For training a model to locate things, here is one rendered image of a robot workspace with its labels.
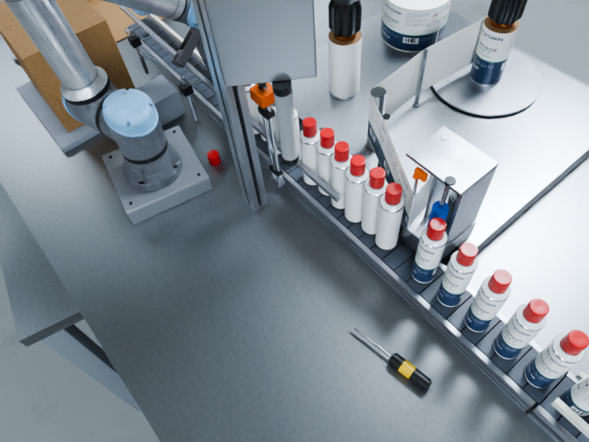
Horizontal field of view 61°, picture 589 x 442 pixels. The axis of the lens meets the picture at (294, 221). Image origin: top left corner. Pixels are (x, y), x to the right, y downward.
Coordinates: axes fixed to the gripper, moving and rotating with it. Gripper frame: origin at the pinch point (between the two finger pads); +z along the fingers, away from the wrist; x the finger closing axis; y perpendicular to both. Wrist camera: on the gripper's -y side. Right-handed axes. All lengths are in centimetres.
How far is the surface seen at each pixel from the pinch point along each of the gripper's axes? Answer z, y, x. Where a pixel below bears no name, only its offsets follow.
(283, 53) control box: -14, -9, -59
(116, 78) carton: -13.3, -21.4, 21.5
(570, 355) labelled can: 44, -1, -98
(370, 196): 22, -2, -57
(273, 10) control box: -21, -10, -62
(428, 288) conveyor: 45, -2, -66
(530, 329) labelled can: 41, -2, -92
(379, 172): 17, 1, -59
